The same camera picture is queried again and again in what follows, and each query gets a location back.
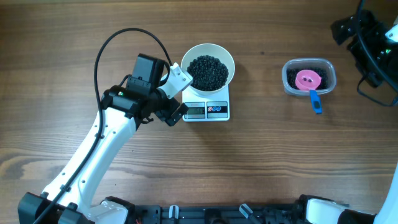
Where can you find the black beans in container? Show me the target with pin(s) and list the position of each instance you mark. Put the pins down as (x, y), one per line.
(292, 73)

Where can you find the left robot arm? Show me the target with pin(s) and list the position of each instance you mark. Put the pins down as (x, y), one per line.
(150, 89)

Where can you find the white bowl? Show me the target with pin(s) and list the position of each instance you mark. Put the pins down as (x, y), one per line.
(212, 50)

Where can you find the black beans in bowl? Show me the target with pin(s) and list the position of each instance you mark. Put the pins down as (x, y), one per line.
(208, 72)

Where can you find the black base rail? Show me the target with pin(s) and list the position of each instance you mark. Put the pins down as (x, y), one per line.
(214, 214)

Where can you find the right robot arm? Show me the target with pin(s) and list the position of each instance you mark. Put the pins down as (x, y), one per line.
(323, 210)

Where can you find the pink scoop blue handle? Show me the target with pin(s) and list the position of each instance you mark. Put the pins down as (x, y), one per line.
(311, 87)

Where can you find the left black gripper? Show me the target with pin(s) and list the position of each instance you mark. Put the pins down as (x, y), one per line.
(165, 114)

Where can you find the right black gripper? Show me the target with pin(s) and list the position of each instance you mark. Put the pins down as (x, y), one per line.
(375, 30)

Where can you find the white digital kitchen scale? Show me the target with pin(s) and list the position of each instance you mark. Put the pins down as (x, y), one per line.
(206, 108)

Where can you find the clear plastic bean container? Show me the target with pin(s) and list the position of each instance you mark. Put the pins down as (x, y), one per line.
(300, 64)

